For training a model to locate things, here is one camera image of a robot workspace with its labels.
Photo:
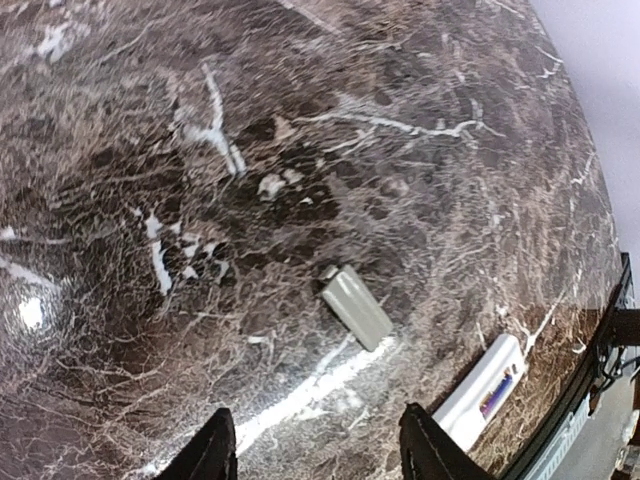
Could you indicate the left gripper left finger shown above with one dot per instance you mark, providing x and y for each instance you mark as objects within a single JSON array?
[{"x": 209, "y": 455}]

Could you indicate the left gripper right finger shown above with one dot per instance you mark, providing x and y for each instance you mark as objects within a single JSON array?
[{"x": 428, "y": 453}]

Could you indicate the white remote control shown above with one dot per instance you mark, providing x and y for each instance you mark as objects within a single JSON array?
[{"x": 459, "y": 415}]

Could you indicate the purple AAA battery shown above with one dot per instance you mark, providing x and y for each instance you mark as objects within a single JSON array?
[{"x": 491, "y": 402}]

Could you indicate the grey battery cover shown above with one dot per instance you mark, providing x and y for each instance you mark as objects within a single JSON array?
[{"x": 355, "y": 306}]

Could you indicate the white slotted cable duct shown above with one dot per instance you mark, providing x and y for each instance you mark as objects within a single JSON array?
[{"x": 560, "y": 444}]

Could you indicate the black front frame rail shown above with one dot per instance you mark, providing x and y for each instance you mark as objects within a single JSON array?
[{"x": 600, "y": 367}]

